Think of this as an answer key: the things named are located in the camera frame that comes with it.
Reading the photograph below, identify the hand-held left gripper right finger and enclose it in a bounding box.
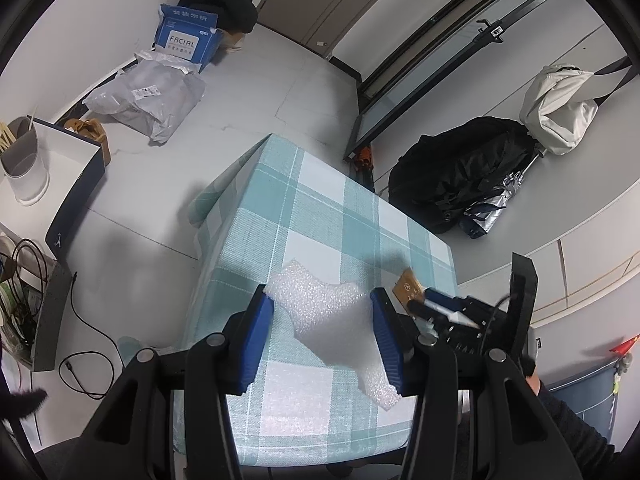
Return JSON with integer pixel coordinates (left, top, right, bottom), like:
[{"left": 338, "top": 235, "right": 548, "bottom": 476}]
[{"left": 369, "top": 287, "right": 586, "bottom": 480}]

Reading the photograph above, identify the grey storage bin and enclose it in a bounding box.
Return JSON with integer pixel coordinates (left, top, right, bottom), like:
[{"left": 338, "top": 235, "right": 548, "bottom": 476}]
[{"left": 0, "top": 232, "right": 78, "bottom": 373}]

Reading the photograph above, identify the orange plastic item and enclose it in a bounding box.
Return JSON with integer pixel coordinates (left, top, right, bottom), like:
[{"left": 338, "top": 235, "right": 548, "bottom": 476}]
[{"left": 350, "top": 144, "right": 375, "bottom": 173}]

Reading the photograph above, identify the brown sachet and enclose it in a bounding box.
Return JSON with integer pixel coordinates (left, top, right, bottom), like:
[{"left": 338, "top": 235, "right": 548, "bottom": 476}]
[{"left": 391, "top": 267, "right": 426, "bottom": 313}]

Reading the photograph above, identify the black clothes pile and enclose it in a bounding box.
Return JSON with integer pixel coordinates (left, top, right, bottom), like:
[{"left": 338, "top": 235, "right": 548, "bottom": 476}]
[{"left": 177, "top": 0, "right": 258, "bottom": 35}]

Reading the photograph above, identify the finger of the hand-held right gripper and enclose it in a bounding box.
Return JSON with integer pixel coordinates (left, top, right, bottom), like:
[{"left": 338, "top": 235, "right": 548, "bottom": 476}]
[
  {"left": 424, "top": 287, "right": 466, "bottom": 311},
  {"left": 407, "top": 300, "right": 481, "bottom": 333}
]

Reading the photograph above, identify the blue fabric panel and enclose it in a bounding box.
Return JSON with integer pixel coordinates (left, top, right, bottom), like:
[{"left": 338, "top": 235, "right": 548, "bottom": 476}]
[{"left": 545, "top": 360, "right": 631, "bottom": 441}]

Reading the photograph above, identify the black backpack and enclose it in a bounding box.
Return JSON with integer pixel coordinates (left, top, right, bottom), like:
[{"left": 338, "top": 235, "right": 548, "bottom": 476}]
[{"left": 387, "top": 116, "right": 538, "bottom": 235}]

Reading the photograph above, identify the black floor cable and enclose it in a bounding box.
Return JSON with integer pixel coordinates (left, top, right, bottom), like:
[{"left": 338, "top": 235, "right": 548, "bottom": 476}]
[{"left": 59, "top": 270, "right": 123, "bottom": 401}]

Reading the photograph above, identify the bundle of wooden sticks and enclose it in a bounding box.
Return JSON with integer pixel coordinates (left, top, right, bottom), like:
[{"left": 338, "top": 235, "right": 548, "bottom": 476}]
[{"left": 0, "top": 105, "right": 38, "bottom": 153}]

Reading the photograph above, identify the person's right forearm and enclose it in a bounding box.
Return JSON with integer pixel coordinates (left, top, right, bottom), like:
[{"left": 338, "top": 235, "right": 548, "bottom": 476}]
[{"left": 525, "top": 375, "right": 621, "bottom": 480}]

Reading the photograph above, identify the grey plastic mailer bag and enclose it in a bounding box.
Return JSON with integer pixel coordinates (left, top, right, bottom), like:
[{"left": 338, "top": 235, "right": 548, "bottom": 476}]
[{"left": 82, "top": 49, "right": 207, "bottom": 147}]

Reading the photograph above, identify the brown paper bag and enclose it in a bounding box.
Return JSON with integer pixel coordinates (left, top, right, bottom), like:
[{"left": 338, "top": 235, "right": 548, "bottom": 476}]
[{"left": 64, "top": 117, "right": 110, "bottom": 167}]

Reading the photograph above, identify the black framed glass door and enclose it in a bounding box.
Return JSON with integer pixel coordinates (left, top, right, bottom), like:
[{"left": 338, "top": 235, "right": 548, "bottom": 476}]
[{"left": 327, "top": 0, "right": 576, "bottom": 161}]

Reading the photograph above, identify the red paper pennant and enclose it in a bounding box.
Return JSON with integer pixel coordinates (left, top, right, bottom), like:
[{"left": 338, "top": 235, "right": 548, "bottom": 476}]
[{"left": 607, "top": 334, "right": 640, "bottom": 361}]

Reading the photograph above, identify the folded silver umbrella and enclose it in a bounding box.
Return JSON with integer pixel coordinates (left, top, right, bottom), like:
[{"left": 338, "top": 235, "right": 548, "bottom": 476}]
[{"left": 462, "top": 150, "right": 546, "bottom": 240}]

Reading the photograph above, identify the checked teal tablecloth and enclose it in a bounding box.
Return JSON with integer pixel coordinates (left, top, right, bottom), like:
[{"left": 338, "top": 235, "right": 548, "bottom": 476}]
[{"left": 172, "top": 133, "right": 458, "bottom": 467}]

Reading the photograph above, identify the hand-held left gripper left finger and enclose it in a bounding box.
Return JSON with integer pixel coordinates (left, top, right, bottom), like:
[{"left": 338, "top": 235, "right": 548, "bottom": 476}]
[{"left": 55, "top": 285, "right": 275, "bottom": 480}]

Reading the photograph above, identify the black door hook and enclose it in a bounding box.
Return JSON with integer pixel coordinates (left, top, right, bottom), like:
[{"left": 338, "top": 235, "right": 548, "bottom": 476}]
[{"left": 475, "top": 19, "right": 506, "bottom": 42}]

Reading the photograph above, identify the blue cardboard box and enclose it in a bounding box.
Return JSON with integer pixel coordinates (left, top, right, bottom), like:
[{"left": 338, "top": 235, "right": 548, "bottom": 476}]
[{"left": 152, "top": 4, "right": 223, "bottom": 73}]

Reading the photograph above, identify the white shoulder bag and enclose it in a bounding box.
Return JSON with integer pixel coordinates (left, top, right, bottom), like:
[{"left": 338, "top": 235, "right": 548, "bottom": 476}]
[{"left": 519, "top": 55, "right": 633, "bottom": 157}]

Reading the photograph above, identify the white foam piece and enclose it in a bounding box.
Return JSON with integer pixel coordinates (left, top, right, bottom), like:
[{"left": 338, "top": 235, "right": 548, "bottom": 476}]
[{"left": 262, "top": 260, "right": 402, "bottom": 412}]

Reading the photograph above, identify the white wardrobe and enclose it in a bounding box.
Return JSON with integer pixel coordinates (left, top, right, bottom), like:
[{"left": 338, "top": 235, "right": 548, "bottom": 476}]
[{"left": 457, "top": 210, "right": 640, "bottom": 356}]

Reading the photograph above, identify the grey cup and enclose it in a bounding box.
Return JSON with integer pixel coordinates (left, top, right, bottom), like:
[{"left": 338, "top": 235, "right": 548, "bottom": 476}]
[{"left": 0, "top": 116, "right": 51, "bottom": 205}]

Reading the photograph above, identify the pale green plastic item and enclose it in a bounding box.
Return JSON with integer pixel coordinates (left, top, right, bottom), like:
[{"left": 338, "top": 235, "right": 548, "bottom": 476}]
[{"left": 117, "top": 335, "right": 153, "bottom": 363}]

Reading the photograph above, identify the white box with dark side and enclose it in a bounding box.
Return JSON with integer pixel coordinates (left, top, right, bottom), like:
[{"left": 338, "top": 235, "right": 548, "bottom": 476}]
[{"left": 0, "top": 119, "right": 107, "bottom": 261}]

